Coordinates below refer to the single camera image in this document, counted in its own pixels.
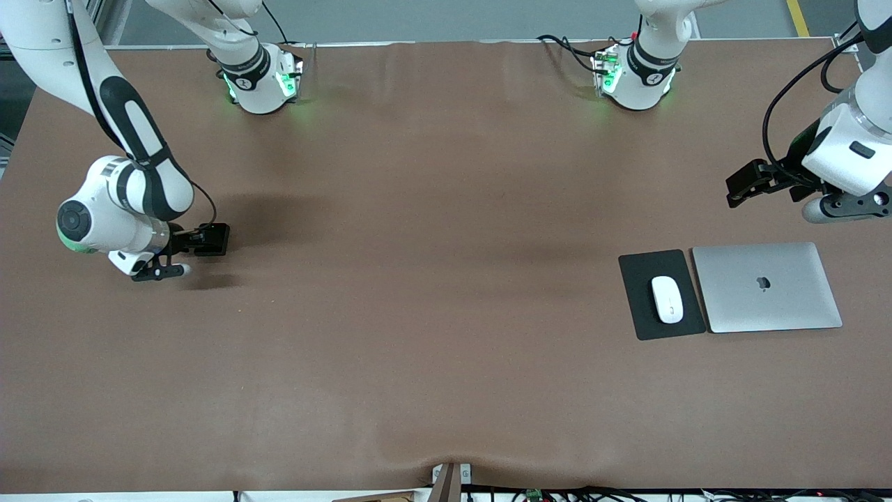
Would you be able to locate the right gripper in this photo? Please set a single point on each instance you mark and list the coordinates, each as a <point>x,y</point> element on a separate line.
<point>180,241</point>

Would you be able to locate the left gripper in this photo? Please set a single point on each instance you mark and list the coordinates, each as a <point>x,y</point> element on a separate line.
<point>796,162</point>

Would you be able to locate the black phone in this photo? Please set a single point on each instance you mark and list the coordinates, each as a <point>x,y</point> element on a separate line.
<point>217,240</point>

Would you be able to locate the white computer mouse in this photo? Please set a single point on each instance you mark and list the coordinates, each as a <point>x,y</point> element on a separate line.
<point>667,300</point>

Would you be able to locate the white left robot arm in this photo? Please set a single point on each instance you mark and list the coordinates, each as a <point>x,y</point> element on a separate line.
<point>648,70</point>

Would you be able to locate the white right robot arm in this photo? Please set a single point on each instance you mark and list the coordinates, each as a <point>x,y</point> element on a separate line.
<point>104,209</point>

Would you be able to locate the black mouse pad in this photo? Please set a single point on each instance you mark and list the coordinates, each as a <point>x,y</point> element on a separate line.
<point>631,307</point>

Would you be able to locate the green dinosaur plush toy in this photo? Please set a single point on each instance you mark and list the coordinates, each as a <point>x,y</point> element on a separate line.
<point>73,247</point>

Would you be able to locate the silver closed laptop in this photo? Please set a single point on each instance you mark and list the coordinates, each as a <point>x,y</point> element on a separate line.
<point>766,307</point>

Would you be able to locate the brown table cover mat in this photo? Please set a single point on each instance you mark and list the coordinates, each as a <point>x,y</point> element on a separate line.
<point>446,383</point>

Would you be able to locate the small green circuit board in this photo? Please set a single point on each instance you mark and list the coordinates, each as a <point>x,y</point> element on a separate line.
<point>534,495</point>

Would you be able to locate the aluminium frame corner bracket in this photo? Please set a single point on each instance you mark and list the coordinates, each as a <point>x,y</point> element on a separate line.
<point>843,43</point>

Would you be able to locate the aluminium frame rails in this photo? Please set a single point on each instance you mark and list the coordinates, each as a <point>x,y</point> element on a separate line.
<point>101,21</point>

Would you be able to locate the metal table edge bracket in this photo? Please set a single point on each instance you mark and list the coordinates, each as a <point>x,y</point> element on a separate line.
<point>437,474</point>

